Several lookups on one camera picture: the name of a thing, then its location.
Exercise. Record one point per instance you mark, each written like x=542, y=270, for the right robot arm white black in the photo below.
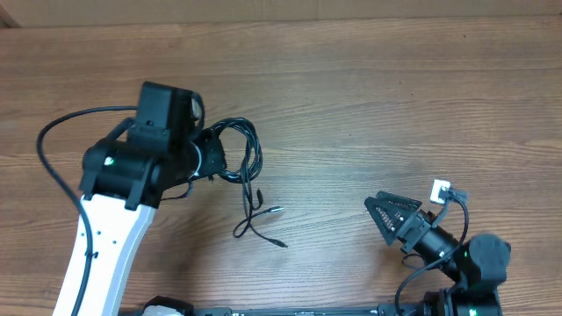
x=477, y=266

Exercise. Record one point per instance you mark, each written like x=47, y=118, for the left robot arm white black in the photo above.
x=124, y=176

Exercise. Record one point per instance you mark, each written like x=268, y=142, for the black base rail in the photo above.
x=379, y=310

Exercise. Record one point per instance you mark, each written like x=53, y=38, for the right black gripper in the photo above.
x=415, y=226

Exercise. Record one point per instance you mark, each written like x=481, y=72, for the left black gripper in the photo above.
x=213, y=159

